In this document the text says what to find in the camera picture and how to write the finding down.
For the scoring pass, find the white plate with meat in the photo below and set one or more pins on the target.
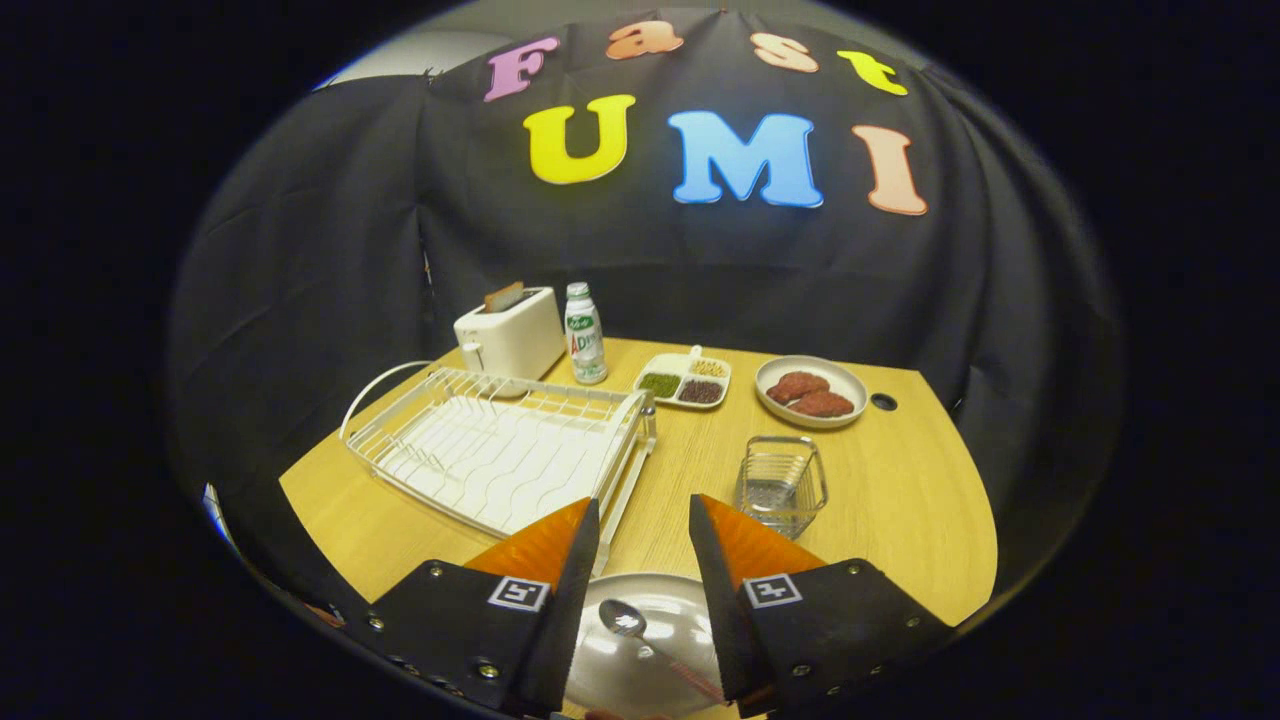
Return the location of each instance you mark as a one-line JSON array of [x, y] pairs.
[[845, 382]]

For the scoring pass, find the beige round plate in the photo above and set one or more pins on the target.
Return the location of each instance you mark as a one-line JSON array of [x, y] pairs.
[[680, 610]]

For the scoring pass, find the white toaster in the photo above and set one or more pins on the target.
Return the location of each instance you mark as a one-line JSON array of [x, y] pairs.
[[515, 340]]

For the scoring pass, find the black backdrop cloth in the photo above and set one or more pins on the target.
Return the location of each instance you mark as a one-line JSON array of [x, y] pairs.
[[950, 300]]

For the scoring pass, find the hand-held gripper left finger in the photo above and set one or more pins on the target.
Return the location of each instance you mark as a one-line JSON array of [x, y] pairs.
[[575, 590]]

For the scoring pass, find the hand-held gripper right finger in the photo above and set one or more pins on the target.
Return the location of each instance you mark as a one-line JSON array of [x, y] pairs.
[[710, 590]]

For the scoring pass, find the red meat piece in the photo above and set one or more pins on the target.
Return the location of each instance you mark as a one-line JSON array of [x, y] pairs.
[[825, 405], [798, 386]]

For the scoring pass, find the small green label bottle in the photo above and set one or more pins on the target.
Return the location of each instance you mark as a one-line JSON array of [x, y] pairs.
[[586, 340]]

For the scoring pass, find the brown bread slice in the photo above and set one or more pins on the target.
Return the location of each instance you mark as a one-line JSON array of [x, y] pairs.
[[503, 297]]

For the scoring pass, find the white divided dish with beans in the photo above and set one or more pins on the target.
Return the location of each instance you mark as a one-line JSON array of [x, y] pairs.
[[662, 382]]

